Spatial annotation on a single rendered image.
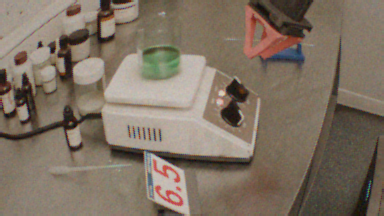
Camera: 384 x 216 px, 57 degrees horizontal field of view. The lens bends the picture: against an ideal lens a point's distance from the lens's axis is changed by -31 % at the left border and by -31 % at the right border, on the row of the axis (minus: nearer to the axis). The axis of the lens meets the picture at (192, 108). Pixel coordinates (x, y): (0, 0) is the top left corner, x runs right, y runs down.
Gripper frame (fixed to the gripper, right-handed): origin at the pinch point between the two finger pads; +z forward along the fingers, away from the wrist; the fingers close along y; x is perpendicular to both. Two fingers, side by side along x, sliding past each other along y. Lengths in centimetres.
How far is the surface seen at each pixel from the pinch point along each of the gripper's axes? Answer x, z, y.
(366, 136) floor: 8, 46, -136
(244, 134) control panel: 7.4, 7.5, 4.1
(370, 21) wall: -28, 0, -138
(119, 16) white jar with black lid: -40.6, 24.4, -11.3
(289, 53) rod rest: -6.4, 6.2, -23.8
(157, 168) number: 6.1, 12.7, 14.9
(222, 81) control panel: -1.6, 7.4, 0.6
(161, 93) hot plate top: -1.4, 8.1, 11.4
